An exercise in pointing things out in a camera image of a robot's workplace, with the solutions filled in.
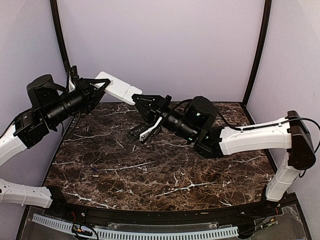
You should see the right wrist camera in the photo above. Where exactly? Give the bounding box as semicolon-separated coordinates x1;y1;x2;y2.
127;117;163;144

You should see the left black frame post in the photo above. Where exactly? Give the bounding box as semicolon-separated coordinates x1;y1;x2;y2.
49;0;76;93

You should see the right black frame post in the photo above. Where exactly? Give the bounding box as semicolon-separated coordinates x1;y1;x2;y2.
241;0;272;108

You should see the white slotted cable duct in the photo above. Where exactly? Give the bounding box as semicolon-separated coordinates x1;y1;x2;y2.
32;213;239;240

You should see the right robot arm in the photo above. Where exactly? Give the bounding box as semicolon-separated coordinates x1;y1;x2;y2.
128;94;318;217

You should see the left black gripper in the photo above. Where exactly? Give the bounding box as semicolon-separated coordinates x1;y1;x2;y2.
44;75;110;126

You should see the black front rail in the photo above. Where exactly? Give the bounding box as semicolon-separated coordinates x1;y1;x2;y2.
40;193;298;226

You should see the black frame post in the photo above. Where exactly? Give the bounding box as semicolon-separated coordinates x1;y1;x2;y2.
241;0;272;108
49;0;76;93

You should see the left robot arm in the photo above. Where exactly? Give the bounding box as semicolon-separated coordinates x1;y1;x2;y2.
0;74;111;218

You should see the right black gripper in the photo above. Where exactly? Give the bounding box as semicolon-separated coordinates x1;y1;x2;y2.
132;93;198;142

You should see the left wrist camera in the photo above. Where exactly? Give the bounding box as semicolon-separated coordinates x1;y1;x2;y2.
66;65;79;92

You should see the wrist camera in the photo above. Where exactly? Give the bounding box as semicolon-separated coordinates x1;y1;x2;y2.
66;65;79;92
127;117;163;144

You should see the white remote control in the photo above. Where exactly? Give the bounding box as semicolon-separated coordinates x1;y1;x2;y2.
95;71;143;106

